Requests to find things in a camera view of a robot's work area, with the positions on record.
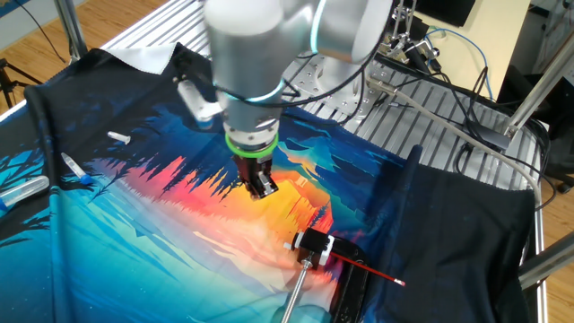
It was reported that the aluminium frame strut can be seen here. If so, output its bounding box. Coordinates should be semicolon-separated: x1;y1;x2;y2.
501;42;574;138
517;231;574;291

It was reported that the black tripod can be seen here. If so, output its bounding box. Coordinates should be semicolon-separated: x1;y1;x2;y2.
0;57;44;111

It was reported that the sunset landscape printed cloth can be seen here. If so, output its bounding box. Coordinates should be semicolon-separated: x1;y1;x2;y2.
0;42;539;323

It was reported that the aluminium frame post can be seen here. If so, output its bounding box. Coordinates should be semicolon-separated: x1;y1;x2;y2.
53;0;89;64

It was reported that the dark grey power adapter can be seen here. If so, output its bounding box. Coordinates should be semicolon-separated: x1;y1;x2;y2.
465;120;512;152

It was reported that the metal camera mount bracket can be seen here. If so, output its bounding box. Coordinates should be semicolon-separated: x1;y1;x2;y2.
378;0;440;73

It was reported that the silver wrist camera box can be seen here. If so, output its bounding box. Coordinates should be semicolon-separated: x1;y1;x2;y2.
174;75;224;130

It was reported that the black cable bundle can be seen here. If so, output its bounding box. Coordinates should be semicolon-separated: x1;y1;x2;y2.
430;66;557;212

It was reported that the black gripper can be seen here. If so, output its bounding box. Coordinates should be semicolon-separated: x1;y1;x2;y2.
233;154;279;201

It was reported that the thick grey cable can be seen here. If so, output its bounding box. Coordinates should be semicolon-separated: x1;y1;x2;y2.
367;75;544;203

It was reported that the beige desk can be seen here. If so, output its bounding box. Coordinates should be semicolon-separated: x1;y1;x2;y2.
412;0;533;102

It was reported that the green flange adapter ring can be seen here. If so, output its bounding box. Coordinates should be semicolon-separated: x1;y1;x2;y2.
224;132;279;159

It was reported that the black C-clamp with steel screw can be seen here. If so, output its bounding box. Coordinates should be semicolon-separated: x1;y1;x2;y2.
280;236;371;323

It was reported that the thin black floor cable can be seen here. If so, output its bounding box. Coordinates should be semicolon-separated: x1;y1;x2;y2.
13;0;68;64

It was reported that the slim clear tube blue cap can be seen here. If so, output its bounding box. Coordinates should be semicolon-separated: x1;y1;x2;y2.
60;152;94;186

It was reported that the thin blue cable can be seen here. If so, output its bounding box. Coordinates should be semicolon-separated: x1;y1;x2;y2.
425;27;494;102

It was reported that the small white plastic tube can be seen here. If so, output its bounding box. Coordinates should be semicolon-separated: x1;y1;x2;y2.
107;130;132;145

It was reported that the red pencil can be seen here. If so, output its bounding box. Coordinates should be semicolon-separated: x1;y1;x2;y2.
330;251;406;287

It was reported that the black monitor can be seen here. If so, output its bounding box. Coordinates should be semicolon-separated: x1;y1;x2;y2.
414;0;476;28

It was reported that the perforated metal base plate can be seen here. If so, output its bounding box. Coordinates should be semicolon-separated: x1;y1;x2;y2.
282;56;391;122

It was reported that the large clear plastic tube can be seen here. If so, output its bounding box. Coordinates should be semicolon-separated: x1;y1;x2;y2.
0;175;50;212

